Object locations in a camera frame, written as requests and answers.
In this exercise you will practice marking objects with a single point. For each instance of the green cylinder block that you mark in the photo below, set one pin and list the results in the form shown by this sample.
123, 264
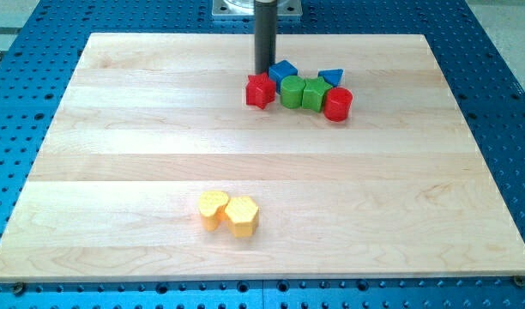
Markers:
292, 89

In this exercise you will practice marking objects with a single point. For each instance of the blue cube block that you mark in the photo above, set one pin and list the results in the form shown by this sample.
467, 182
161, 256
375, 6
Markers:
279, 71

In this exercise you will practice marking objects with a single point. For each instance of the light wooden board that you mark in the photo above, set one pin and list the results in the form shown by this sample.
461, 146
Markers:
150, 121

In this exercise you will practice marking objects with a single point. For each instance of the green star block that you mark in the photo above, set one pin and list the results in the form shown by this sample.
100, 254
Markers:
314, 93

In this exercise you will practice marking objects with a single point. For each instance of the red cylinder block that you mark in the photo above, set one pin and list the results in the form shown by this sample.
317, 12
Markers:
337, 104

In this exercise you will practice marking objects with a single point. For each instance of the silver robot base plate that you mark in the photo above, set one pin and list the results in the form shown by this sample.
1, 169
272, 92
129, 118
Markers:
239, 9

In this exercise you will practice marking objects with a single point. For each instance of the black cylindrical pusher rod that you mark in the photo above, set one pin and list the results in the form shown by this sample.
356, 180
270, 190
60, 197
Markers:
265, 18

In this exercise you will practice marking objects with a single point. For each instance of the blue triangle block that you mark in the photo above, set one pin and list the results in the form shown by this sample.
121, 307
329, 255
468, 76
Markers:
332, 77

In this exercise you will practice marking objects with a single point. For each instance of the yellow hexagon block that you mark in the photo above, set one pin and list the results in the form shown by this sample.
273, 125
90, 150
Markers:
242, 216

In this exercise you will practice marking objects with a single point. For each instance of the red star block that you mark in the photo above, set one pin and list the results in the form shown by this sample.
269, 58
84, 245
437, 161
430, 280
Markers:
260, 90

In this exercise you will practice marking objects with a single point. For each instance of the yellow heart block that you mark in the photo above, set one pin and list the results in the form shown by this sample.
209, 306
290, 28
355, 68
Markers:
211, 207

